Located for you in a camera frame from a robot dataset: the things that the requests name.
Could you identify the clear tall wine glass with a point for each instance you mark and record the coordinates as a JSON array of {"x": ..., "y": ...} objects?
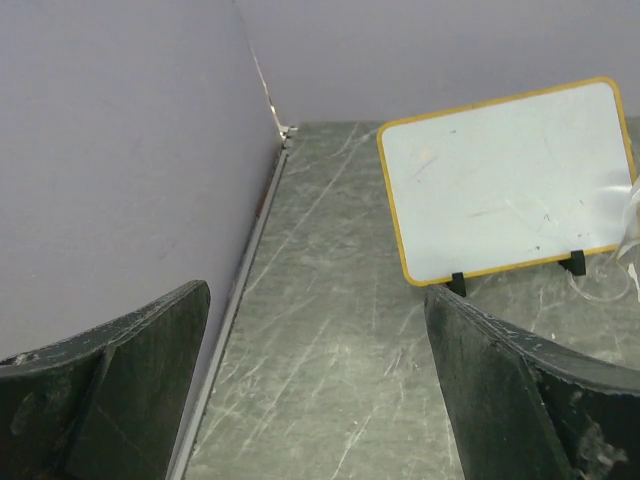
[{"x": 609, "y": 276}]

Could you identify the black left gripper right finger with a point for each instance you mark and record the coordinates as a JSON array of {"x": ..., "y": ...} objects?
[{"x": 524, "y": 407}]

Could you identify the yellow framed whiteboard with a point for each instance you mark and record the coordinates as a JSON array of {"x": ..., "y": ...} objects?
[{"x": 508, "y": 183}]

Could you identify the black whiteboard stand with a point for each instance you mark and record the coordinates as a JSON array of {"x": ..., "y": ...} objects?
[{"x": 575, "y": 264}]

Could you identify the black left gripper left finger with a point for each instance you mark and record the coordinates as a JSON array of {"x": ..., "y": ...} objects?
[{"x": 106, "y": 403}]

